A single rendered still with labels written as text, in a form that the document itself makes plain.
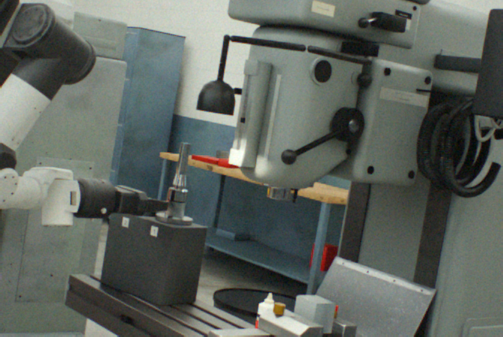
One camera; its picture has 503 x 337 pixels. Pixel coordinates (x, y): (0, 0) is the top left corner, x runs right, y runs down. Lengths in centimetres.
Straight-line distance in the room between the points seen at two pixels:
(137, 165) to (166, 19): 172
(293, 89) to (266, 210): 653
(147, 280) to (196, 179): 697
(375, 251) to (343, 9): 66
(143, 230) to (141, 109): 698
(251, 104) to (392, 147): 33
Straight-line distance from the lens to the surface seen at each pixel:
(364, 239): 221
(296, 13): 172
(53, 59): 173
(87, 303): 227
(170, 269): 214
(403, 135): 195
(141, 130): 918
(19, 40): 172
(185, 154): 217
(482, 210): 209
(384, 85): 188
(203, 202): 900
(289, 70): 177
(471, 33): 210
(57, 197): 197
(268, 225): 824
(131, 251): 222
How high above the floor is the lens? 147
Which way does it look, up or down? 3 degrees down
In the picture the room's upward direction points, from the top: 9 degrees clockwise
